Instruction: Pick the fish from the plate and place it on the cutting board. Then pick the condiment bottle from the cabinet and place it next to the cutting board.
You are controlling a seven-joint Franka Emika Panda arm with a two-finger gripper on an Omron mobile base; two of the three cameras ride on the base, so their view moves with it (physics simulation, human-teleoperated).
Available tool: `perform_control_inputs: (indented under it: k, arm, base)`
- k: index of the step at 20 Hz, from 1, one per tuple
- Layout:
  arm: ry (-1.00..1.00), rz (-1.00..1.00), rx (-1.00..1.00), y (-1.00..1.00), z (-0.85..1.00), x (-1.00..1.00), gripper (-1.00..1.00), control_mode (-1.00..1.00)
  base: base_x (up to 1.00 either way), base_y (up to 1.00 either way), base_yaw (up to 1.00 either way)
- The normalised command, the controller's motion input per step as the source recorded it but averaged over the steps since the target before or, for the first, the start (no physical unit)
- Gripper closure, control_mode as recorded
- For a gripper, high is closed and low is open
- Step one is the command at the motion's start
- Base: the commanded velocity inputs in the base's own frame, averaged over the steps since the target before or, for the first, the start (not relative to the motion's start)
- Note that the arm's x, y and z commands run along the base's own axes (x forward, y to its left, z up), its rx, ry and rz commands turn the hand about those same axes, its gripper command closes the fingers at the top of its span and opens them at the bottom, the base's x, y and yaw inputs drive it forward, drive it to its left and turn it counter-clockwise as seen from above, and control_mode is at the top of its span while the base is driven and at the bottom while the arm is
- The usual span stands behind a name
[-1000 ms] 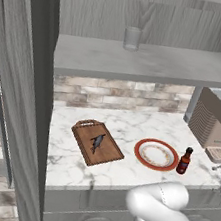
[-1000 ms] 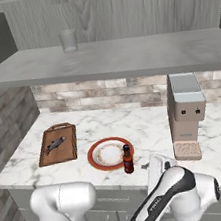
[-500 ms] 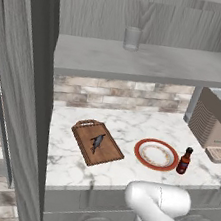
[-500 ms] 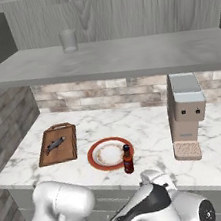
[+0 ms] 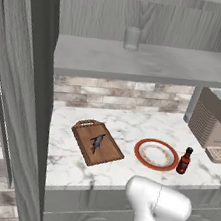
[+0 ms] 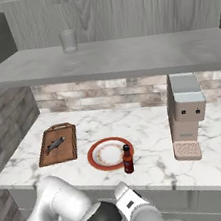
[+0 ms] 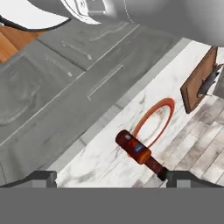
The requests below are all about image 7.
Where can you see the brown wooden cutting board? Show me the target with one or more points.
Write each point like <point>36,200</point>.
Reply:
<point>196,84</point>

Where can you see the grey drawer front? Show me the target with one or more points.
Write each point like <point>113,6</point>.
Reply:
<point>96,43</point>

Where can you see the grey fish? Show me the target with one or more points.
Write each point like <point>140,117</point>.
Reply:
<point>207,81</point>

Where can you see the white plate with red rim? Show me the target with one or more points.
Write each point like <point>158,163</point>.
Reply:
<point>167,105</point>

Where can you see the red-brown condiment bottle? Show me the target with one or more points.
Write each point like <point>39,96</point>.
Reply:
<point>136,148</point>

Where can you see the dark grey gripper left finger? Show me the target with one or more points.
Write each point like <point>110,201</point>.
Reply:
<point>43,178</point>

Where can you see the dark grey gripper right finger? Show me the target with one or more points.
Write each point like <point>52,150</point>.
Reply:
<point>180,178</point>

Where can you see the large grey cupboard door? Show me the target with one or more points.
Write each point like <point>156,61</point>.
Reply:
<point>73,128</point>

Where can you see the white round object black rim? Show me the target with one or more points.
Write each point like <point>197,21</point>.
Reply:
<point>26,14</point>

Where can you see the white and grey round object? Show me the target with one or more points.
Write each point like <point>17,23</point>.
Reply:
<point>87,11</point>

